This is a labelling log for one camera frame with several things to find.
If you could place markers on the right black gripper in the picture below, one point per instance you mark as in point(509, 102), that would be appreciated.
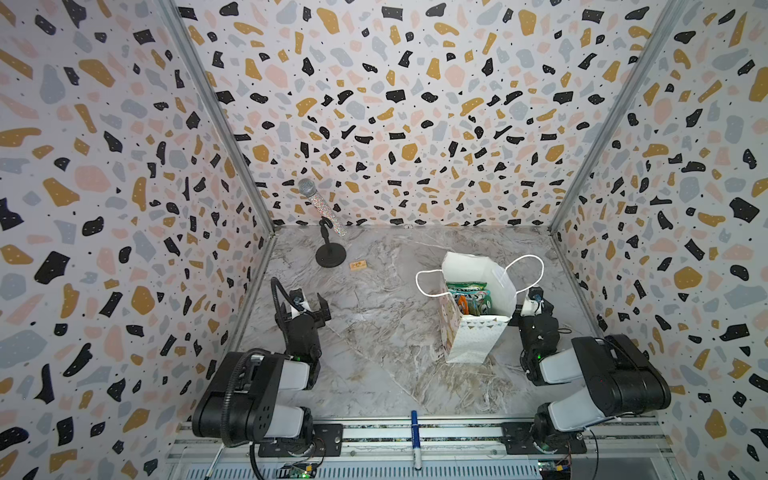
point(534, 318)

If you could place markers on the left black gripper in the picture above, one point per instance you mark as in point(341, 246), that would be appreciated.
point(306, 314)

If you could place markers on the white paper gift bag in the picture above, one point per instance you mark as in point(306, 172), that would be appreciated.
point(469, 339)

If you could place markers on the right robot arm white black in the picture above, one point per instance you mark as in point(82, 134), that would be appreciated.
point(618, 379)

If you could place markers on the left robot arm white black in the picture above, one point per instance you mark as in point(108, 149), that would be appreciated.
point(240, 404)

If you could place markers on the glitter microphone on stand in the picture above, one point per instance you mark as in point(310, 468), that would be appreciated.
point(329, 254)

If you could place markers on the small orange paper tag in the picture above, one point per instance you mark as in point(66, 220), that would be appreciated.
point(358, 265)

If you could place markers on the green circuit board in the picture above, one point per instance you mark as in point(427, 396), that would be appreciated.
point(299, 470)

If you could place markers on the blue marker pen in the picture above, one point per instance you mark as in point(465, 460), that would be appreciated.
point(416, 441)

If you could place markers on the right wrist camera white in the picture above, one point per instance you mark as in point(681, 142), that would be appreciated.
point(533, 302)

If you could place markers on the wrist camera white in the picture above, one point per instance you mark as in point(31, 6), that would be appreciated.
point(299, 304)
point(533, 302)

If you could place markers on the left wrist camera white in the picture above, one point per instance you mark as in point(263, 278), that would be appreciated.
point(299, 304)

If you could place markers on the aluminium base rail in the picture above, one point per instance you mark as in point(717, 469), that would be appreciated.
point(440, 447)

